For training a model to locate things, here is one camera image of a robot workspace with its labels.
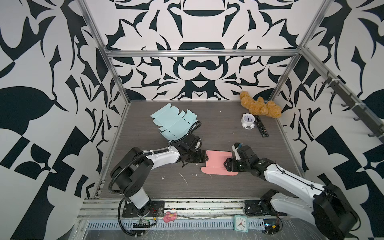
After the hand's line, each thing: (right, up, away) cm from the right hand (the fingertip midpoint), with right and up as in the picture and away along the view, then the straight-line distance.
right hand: (227, 162), depth 86 cm
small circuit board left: (-43, -25, -14) cm, 52 cm away
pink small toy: (-31, -20, -17) cm, 41 cm away
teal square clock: (+2, -23, -18) cm, 29 cm away
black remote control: (+27, +18, +18) cm, 37 cm away
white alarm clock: (+18, +23, +18) cm, 35 cm away
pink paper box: (-7, -1, -1) cm, 8 cm away
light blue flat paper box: (-32, +20, +19) cm, 42 cm away
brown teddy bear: (+26, +32, +18) cm, 45 cm away
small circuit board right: (+17, -26, -15) cm, 35 cm away
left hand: (-14, +3, +1) cm, 14 cm away
